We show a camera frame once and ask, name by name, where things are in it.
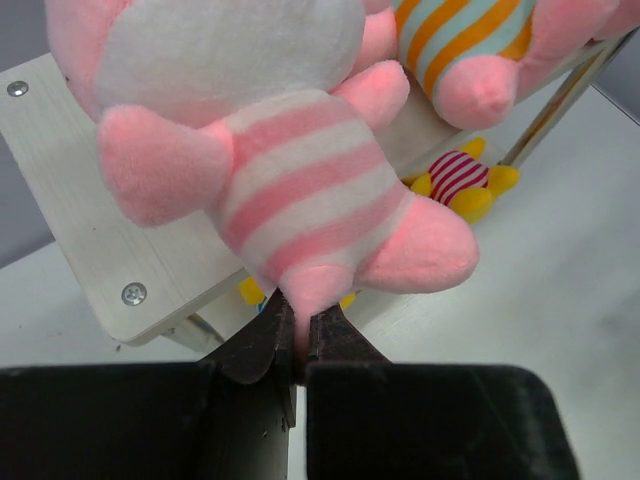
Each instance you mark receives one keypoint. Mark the pink plush orange-striped shirt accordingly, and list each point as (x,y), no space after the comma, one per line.
(474,59)

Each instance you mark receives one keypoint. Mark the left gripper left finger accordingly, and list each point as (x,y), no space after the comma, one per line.
(226,416)

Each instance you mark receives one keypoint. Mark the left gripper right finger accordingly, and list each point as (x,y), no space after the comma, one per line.
(370,418)

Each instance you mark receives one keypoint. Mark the yellow plush blue-striped shirt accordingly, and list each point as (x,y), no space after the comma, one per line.
(253,295)

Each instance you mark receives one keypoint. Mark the yellow plush pink-striped shirt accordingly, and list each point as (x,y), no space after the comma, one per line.
(459,180)

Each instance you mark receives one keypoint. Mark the white two-tier shelf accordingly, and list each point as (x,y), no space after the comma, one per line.
(180,281)

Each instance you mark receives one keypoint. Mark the pink plush pink-striped shirt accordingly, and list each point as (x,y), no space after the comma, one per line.
(261,114)

